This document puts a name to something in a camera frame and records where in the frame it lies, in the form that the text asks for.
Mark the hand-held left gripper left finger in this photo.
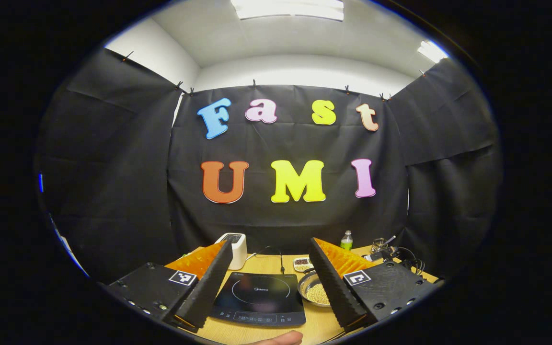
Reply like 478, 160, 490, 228
106, 239, 234, 330

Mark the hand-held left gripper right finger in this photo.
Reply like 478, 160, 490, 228
308, 237, 439, 332

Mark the steel pot with black handle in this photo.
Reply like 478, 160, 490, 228
298, 270, 334, 308

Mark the black induction cooktop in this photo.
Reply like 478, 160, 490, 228
210, 272, 306, 327

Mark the pile of soybeans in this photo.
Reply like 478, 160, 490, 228
306, 283, 330, 306

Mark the white toaster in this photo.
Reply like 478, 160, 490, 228
215, 233, 248, 270

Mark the small black device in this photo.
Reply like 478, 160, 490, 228
363, 247, 397, 262

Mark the black backdrop cloth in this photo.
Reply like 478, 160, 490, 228
36, 48, 503, 283

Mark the row of small cloth clips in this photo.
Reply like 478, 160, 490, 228
122, 50, 426, 100

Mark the small ceiling light panel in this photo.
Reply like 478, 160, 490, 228
417, 41, 449, 63

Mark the large ceiling light panel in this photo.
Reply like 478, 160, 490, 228
230, 0, 345, 22

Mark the black power cable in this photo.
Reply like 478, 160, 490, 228
250, 246, 286, 275

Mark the looped black cable bundle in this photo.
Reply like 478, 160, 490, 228
393, 247, 425, 276

